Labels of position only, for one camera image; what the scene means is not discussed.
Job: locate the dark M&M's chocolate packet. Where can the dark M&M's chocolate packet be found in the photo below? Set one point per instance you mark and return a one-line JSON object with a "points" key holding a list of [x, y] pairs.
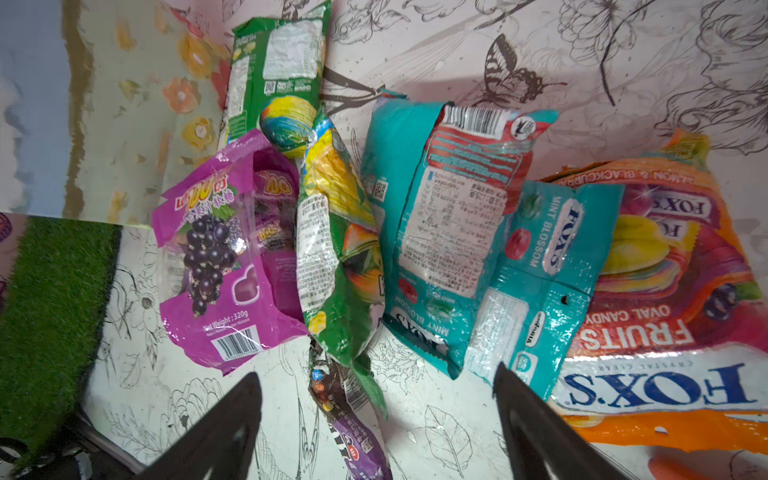
{"points": [[350, 416]]}

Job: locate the green artificial grass mat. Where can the green artificial grass mat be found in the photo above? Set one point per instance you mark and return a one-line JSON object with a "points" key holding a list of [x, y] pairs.
{"points": [[51, 328]]}

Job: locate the red coated garden glove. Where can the red coated garden glove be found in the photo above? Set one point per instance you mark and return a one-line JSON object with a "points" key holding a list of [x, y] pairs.
{"points": [[667, 469]]}

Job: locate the purple grape gummy bag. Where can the purple grape gummy bag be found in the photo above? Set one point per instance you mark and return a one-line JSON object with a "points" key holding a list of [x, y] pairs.
{"points": [[226, 255]]}

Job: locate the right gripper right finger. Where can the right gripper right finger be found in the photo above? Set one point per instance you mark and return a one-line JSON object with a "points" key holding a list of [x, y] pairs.
{"points": [[539, 444]]}

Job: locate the green fruit candy bag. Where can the green fruit candy bag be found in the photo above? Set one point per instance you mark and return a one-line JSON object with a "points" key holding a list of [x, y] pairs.
{"points": [[340, 273]]}

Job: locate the white paper bag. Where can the white paper bag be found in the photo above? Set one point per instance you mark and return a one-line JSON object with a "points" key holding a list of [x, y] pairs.
{"points": [[107, 104]]}

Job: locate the orange Fox's fruits bag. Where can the orange Fox's fruits bag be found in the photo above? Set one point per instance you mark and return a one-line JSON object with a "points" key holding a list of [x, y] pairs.
{"points": [[673, 348]]}

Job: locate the small teal mint bag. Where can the small teal mint bag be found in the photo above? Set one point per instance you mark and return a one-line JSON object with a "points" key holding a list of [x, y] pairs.
{"points": [[558, 242]]}

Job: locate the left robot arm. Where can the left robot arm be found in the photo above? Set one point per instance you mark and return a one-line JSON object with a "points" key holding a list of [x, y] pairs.
{"points": [[77, 451]]}

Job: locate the teal mint candy bag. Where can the teal mint candy bag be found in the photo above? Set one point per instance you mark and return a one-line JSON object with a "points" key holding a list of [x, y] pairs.
{"points": [[444, 182]]}

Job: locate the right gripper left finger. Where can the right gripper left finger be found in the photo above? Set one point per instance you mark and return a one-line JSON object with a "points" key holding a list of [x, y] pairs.
{"points": [[220, 445]]}

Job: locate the green rainbow snack bag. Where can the green rainbow snack bag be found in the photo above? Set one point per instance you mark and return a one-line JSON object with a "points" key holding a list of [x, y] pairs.
{"points": [[276, 78]]}

